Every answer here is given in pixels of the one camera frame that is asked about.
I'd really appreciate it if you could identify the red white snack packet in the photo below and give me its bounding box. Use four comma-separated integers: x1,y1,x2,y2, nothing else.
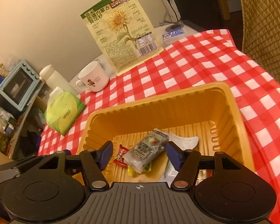
196,169,213,185

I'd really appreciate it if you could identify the white thermos bottle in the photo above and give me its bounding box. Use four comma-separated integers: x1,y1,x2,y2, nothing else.
39,65,79,96

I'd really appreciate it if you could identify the red candy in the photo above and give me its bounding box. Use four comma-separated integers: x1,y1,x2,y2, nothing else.
113,144,129,168

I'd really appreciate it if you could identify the yellow wrapped candy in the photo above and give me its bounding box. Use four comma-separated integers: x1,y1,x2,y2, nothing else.
127,162,152,176

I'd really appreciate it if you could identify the blue white small box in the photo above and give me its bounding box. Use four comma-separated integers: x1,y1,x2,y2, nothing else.
162,29,186,46

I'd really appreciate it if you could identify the black power cable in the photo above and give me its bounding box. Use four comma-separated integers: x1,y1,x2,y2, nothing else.
158,0,185,30

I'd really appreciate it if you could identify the wooden shelf unit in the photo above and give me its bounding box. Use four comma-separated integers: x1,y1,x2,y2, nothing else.
0,83,52,165

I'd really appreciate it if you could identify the green tissue pack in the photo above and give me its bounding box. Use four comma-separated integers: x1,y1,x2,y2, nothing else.
45,86,85,136

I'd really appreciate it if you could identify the white mug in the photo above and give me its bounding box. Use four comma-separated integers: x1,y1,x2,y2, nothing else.
76,60,109,93

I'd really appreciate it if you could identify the orange plastic tray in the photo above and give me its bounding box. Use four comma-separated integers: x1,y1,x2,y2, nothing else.
78,83,255,170

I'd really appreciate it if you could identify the light blue toaster oven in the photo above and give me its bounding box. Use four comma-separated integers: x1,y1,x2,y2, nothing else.
0,60,40,112

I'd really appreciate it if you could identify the black refrigerator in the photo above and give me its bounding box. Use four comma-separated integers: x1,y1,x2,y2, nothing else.
162,0,223,30

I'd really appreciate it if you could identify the sunflower seed bag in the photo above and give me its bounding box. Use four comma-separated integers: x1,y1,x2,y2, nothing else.
80,0,163,76

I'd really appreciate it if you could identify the clear grey snack packet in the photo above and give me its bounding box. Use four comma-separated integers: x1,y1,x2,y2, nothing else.
123,128,169,168

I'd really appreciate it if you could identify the green brown snack bag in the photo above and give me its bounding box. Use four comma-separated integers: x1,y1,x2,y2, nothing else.
159,131,199,185

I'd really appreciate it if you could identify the quilted olive chair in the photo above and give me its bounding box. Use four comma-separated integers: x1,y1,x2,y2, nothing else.
240,0,280,84

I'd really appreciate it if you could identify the red white checkered tablecloth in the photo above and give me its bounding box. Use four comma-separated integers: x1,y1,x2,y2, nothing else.
39,29,280,223

